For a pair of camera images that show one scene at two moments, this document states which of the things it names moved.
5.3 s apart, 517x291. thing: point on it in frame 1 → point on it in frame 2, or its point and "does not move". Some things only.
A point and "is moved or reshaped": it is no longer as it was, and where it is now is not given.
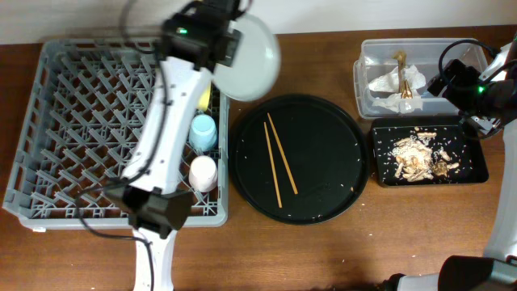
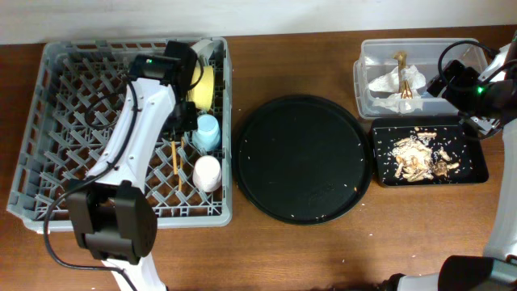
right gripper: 466,77 does not move
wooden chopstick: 273,169 is moved or reshaped
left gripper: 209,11 → 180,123
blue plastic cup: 203,132 does not move
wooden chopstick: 283,153 is moved or reshaped
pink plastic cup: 203,174 does not move
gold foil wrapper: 405,91 does not move
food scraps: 415,161 does not move
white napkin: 389,83 does not move
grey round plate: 256,64 is moved or reshaped
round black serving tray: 325,151 does not move
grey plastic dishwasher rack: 87,117 does not move
